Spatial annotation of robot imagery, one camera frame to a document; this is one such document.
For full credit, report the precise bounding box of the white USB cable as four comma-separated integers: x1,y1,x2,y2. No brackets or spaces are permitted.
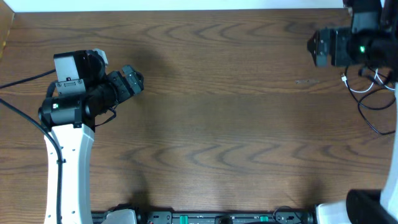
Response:
341,68,396,94

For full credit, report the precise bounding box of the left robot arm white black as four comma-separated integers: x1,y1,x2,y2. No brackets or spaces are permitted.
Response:
38,49,144,223

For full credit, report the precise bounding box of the wooden side panel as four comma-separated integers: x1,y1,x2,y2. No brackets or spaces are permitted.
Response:
0,0,15,58

